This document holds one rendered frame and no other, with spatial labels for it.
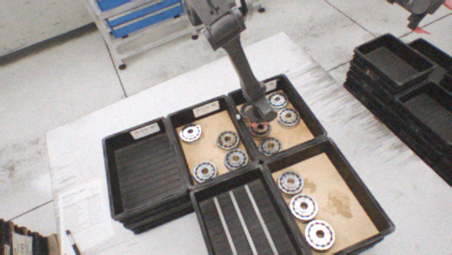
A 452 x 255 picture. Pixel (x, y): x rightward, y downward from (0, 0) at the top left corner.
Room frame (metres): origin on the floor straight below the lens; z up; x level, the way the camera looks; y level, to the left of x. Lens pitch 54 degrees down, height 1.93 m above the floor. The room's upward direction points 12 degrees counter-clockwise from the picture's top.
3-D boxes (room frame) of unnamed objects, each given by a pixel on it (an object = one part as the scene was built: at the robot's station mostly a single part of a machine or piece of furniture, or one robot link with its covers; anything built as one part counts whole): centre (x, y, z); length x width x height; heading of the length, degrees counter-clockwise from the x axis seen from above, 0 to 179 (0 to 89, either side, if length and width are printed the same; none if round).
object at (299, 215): (0.35, -0.22, 0.86); 0.10 x 0.10 x 0.01
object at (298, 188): (0.45, -0.20, 0.86); 0.10 x 0.10 x 0.01
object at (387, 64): (1.24, -1.12, 0.37); 0.40 x 0.30 x 0.45; 17
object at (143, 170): (0.64, 0.37, 0.87); 0.40 x 0.30 x 0.11; 11
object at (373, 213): (0.36, -0.29, 0.87); 0.40 x 0.30 x 0.11; 11
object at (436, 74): (1.36, -1.51, 0.26); 0.40 x 0.30 x 0.23; 17
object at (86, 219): (0.56, 0.73, 0.70); 0.33 x 0.23 x 0.01; 17
